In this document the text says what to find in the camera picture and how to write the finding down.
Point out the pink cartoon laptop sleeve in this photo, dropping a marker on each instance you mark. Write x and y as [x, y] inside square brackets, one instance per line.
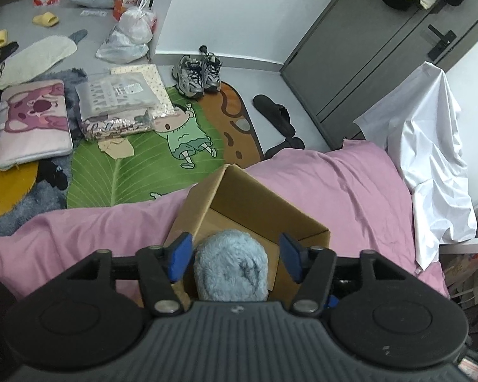
[34, 121]

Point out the green cartoon floor mat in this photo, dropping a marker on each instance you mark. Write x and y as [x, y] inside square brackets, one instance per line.
[143, 159]

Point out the brown cardboard box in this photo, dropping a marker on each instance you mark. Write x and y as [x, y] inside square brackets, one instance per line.
[243, 215]

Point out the blue fluffy plush toy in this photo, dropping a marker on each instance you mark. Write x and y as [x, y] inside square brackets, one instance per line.
[231, 264]

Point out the grey sneaker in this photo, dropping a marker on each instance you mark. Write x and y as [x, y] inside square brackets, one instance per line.
[188, 75]
[211, 72]

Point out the clear bag of patterned fabric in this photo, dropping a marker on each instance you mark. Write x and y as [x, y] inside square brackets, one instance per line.
[111, 107]

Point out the white dotted packet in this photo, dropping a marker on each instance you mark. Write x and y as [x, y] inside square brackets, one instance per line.
[151, 87]

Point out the grey door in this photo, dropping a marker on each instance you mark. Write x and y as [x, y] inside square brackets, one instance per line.
[374, 43]

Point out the white plastic bag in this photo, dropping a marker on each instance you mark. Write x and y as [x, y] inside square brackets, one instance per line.
[129, 34]

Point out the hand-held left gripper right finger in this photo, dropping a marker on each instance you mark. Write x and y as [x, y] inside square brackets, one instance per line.
[290, 254]

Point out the white fluffy mat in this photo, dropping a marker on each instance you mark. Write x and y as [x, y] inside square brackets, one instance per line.
[32, 57]

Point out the pink bed sheet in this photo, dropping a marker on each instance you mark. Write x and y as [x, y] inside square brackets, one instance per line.
[342, 199]

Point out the brown paper piece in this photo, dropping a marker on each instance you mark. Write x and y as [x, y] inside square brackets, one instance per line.
[117, 148]

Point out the white cloth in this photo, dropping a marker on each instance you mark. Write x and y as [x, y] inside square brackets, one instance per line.
[430, 159]

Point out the printed cardboard box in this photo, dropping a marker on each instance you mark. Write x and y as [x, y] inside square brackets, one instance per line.
[468, 254]

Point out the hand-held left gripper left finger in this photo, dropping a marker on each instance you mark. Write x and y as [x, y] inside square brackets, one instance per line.
[180, 255]

